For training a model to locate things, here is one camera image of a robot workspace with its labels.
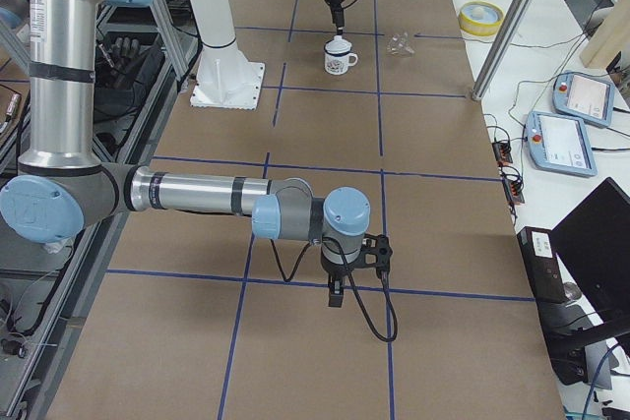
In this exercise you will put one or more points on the clear glass funnel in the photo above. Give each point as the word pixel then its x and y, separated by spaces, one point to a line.
pixel 399 45

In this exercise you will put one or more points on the white round mug lid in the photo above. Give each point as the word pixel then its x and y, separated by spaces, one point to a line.
pixel 338 45

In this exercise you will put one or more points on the white enamel mug blue rim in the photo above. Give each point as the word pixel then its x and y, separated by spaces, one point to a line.
pixel 338 64

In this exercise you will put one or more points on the yellow tape roll with bowl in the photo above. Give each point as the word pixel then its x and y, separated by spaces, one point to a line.
pixel 480 18

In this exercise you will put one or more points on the lower orange black connector module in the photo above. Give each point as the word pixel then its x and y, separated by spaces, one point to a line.
pixel 513 189

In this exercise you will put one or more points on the orange black connector module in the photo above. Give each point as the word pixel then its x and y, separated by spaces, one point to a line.
pixel 502 152
pixel 513 189

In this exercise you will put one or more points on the black desktop box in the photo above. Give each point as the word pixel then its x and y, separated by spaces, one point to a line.
pixel 541 264

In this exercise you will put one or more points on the upper orange black connector module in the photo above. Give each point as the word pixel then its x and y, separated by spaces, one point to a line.
pixel 502 152

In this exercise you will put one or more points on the near blue teach pendant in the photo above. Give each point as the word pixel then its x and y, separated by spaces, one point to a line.
pixel 560 143

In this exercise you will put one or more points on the blue teach pendant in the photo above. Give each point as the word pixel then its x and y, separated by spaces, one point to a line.
pixel 560 143
pixel 584 96

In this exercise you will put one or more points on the black computer monitor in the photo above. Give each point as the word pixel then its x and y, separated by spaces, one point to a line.
pixel 592 242

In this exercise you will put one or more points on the far blue teach pendant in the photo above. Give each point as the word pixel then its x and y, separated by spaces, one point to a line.
pixel 584 96

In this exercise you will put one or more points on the wooden plank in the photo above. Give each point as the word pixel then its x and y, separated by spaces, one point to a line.
pixel 610 38

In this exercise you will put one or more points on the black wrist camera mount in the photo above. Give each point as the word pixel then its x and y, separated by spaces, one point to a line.
pixel 375 253

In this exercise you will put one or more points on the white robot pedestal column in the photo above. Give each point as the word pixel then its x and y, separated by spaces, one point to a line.
pixel 225 78

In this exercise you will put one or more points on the aluminium frame post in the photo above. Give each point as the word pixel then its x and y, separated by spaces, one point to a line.
pixel 499 48

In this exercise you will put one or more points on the aluminium side frame rail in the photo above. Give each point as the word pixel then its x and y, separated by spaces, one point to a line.
pixel 46 297

